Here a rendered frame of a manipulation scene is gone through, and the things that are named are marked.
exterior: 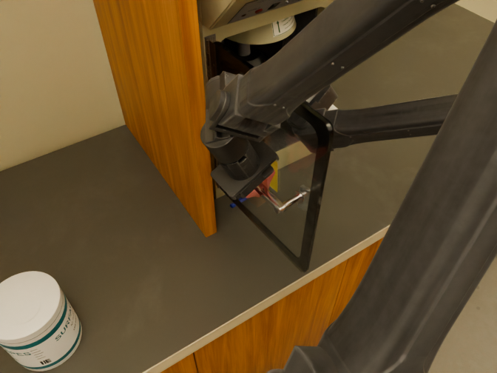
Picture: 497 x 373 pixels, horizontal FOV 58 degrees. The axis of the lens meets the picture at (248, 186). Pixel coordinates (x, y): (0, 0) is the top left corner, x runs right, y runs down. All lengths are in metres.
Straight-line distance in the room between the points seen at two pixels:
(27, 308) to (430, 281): 0.72
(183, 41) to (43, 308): 0.51
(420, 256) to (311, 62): 0.24
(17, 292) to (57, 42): 0.63
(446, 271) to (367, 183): 0.93
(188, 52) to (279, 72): 0.26
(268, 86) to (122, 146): 0.85
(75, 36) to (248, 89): 0.77
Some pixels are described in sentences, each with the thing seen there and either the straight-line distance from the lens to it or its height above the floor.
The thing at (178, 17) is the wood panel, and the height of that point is 1.48.
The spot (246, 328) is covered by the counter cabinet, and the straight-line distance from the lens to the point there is 1.12.
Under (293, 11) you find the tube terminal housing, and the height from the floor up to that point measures 1.38.
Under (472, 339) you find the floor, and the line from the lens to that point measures 2.17.
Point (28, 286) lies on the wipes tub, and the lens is 0.91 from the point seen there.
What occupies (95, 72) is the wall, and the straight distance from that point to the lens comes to 1.31.
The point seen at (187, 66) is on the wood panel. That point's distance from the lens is 0.74.
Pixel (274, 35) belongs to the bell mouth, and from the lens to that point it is 0.97.
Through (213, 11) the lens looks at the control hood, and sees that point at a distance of 0.78.
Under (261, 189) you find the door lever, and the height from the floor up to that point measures 1.21.
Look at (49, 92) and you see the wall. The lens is 1.31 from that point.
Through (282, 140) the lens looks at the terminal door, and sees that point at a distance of 0.76.
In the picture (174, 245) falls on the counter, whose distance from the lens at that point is 1.06.
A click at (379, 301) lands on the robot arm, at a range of 0.31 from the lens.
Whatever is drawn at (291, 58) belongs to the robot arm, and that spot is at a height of 1.54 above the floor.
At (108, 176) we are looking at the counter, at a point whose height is 0.94.
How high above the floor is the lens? 1.80
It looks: 48 degrees down
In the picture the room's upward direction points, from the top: straight up
